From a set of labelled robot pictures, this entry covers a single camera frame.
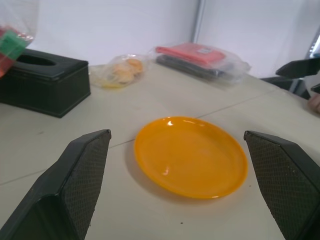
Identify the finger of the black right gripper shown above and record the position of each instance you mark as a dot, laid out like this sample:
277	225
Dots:
316	88
300	68

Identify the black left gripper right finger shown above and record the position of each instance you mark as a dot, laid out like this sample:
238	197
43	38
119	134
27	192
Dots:
287	190

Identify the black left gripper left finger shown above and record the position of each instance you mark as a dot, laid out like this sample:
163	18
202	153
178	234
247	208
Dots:
57	190

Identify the orange plastic plate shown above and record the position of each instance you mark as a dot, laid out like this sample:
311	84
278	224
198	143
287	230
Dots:
190	157

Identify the dark grey furniture piece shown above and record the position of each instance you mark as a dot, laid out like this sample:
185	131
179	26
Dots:
285	85

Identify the clear bag with folded cloths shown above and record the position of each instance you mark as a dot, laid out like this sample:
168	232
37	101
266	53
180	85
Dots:
200	62

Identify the black tissue box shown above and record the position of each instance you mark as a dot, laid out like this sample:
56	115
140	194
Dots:
47	85

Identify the red folded cloth pack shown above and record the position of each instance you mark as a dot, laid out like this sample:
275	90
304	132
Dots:
192	51

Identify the black folded cloth pack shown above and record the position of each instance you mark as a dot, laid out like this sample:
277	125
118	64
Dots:
190	68

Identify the clear bag with orange pieces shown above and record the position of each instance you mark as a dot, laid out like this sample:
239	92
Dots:
117	72

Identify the orange round food piece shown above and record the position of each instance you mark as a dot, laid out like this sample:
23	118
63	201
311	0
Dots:
123	74
135	64

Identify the green block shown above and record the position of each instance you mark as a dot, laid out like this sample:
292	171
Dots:
11	43

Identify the clear bag with coloured blocks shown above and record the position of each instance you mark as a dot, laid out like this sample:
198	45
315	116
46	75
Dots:
15	27

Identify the grey partition post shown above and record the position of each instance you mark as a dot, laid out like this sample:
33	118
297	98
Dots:
199	20

